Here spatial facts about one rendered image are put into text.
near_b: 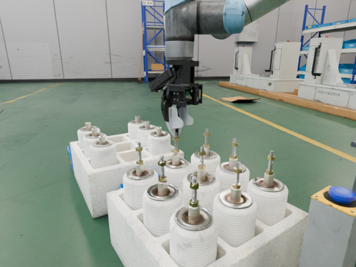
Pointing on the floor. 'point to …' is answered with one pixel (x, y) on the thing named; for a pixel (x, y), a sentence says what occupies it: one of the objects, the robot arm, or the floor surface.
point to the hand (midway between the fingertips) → (174, 131)
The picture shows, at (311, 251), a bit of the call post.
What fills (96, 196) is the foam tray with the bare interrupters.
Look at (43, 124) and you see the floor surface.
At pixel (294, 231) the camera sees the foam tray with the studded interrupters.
